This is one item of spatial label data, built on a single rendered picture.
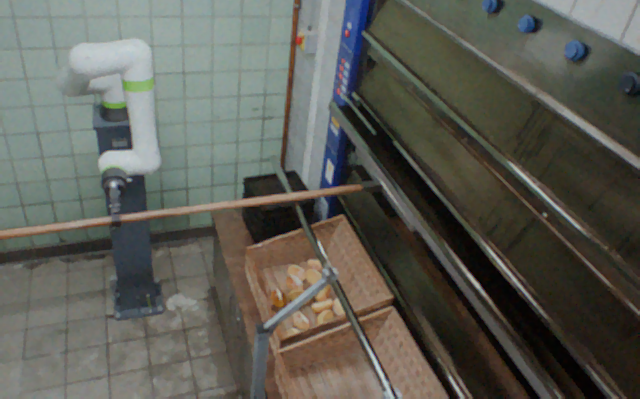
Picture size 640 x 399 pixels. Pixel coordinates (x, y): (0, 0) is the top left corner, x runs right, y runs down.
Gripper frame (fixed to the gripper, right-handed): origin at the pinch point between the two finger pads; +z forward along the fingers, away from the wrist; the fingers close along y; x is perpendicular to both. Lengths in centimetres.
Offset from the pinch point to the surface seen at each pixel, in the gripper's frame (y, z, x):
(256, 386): 52, 42, -42
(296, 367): 56, 35, -60
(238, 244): 60, -44, -54
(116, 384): 118, -18, 11
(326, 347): 48, 34, -72
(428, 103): -48, 17, -102
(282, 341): 45, 30, -55
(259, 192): 33, -50, -65
